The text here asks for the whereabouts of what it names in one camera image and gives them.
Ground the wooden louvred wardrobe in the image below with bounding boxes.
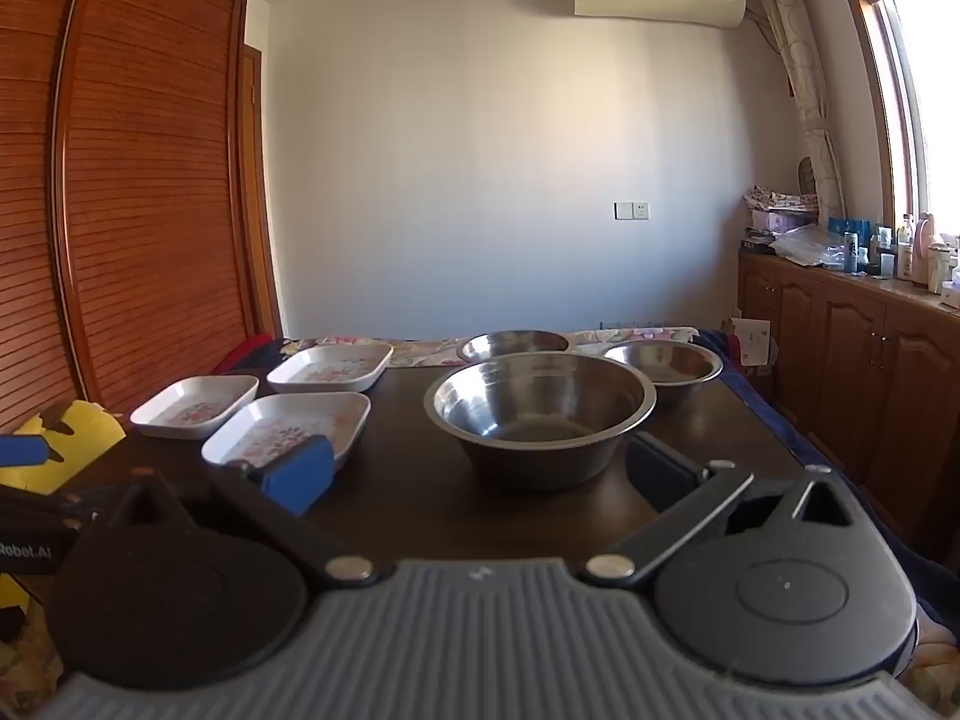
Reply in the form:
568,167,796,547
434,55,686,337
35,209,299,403
0,0,283,432

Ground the wooden base cabinet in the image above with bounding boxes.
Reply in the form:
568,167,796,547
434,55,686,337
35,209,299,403
736,247,960,565

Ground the white paper bag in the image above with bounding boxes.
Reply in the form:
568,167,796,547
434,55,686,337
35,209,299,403
724,317,773,369

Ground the folded printed cloth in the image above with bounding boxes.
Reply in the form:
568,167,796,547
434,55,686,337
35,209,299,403
744,185,820,213

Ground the yellow plush toy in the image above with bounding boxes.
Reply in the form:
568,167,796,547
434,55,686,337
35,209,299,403
0,401,128,642

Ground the group of toiletry bottles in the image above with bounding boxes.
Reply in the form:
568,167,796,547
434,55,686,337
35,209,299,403
856,211,960,310

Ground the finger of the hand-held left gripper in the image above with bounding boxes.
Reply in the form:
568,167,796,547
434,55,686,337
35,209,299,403
0,486,100,526
0,432,52,472

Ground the patterned beige curtain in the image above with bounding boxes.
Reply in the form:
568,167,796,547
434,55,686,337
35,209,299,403
745,0,850,224

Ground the white air deflector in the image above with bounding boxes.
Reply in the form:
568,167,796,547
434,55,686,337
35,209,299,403
573,0,748,28

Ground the red cloth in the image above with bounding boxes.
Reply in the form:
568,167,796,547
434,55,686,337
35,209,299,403
213,333,283,376

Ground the small steel bowl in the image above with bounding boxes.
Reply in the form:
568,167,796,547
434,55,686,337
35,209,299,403
457,329,571,363

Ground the wooden panel door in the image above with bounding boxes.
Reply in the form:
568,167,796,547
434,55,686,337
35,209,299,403
238,45,284,340

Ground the pink box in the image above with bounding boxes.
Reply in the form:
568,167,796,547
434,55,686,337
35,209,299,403
750,210,815,235

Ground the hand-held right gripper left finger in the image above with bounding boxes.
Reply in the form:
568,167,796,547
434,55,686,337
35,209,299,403
111,433,380,590

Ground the large steel bowl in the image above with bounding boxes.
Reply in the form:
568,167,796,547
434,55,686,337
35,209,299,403
424,351,657,493

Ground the medium steel bowl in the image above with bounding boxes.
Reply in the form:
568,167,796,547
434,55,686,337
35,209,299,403
604,340,725,407

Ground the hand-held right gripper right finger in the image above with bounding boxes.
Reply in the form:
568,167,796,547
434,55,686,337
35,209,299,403
579,431,860,590

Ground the white floral rectangular plate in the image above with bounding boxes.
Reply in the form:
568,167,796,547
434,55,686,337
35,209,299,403
201,391,372,471
129,375,260,440
266,341,395,395

